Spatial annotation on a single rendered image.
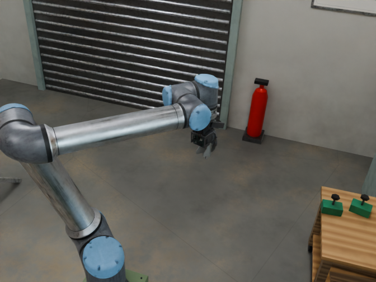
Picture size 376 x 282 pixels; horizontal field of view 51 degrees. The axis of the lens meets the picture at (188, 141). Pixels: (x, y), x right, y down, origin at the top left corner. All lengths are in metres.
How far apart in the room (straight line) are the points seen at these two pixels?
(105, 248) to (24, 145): 0.56
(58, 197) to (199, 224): 1.59
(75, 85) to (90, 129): 3.25
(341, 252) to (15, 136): 1.65
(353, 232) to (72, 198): 1.51
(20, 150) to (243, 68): 2.75
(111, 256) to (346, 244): 1.26
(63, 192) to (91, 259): 0.27
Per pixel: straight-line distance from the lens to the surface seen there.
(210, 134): 1.60
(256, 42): 3.60
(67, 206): 1.53
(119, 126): 1.25
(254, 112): 3.67
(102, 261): 1.54
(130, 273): 1.83
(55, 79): 4.59
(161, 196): 3.11
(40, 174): 1.42
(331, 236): 2.29
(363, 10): 3.47
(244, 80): 3.74
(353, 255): 2.25
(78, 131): 1.23
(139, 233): 2.84
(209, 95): 1.50
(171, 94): 1.44
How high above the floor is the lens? 2.08
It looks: 34 degrees down
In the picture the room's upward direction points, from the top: 4 degrees clockwise
